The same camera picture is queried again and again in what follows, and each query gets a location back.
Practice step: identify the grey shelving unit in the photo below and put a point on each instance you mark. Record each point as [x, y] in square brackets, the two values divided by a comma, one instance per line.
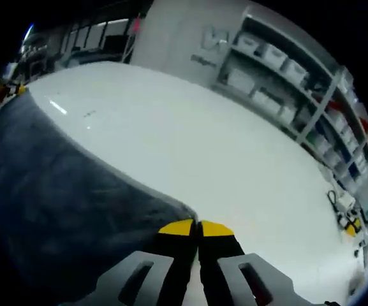
[324, 105]

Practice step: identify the white and yellow device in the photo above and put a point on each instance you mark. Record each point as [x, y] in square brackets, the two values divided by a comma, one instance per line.
[351, 224]

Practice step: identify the black metal frame rack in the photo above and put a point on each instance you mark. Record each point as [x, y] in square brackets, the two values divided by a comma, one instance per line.
[107, 38]

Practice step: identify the row of white storage bins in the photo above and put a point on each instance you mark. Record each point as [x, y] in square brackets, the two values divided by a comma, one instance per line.
[274, 54]

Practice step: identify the grey towel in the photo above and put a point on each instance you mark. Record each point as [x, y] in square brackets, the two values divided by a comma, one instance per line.
[59, 191]

